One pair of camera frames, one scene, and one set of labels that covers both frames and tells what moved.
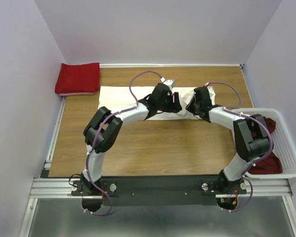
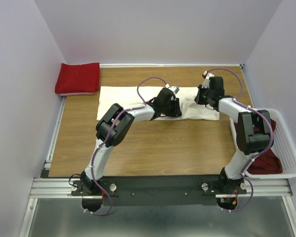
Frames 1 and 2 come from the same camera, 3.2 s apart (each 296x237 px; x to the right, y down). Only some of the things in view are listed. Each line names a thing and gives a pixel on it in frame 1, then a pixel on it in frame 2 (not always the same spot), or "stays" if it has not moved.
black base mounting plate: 160,190 stays
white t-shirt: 118,98 stays
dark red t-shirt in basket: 271,164 stays
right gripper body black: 197,107 to 203,98
